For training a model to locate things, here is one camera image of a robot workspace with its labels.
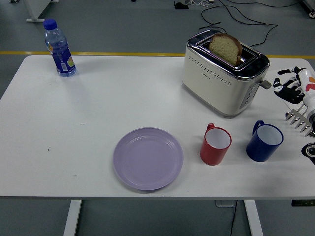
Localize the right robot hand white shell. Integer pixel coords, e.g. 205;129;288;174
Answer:
273;66;315;113

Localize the brown-crusted bread slice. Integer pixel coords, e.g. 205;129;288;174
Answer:
208;33;243;66

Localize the cream and chrome toaster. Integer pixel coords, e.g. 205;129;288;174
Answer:
181;29;272;119

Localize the lilac round plate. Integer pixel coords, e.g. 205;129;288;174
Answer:
113;127;184;191

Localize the silver metal toast rack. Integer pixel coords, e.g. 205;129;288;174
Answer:
284;104;315;137

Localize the blue mug white inside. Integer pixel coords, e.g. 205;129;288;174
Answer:
246;119;284;162

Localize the white furniture foot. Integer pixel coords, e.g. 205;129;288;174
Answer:
301;0;315;18

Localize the black table control panel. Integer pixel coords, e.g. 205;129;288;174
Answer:
291;199;315;207

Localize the red mug white inside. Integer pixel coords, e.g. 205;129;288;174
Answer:
199;122;232;166

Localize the white table leg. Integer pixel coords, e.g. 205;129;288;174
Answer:
243;199;264;236
63;199;82;236

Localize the blue-capped water bottle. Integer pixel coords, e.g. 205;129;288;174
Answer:
42;19;77;78

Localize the long black floor cable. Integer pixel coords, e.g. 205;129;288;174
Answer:
218;0;279;47

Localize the black toaster power cord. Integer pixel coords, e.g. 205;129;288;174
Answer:
198;6;226;34

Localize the grey under-table bracket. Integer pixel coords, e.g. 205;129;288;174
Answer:
215;199;237;207

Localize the thin black hanging cable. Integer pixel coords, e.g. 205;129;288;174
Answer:
230;200;238;236

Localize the white desk leg frame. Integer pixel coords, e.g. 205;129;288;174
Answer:
26;0;59;23

